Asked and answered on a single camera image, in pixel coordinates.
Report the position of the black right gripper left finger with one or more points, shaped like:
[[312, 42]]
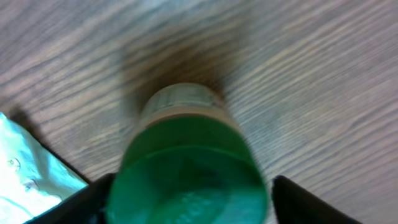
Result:
[[85, 207]]

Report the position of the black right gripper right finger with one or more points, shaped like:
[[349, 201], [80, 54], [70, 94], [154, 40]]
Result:
[[295, 205]]

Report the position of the teal orange snack packet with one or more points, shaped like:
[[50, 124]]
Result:
[[33, 180]]

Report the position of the white green round container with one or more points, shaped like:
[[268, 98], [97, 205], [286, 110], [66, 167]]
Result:
[[188, 162]]

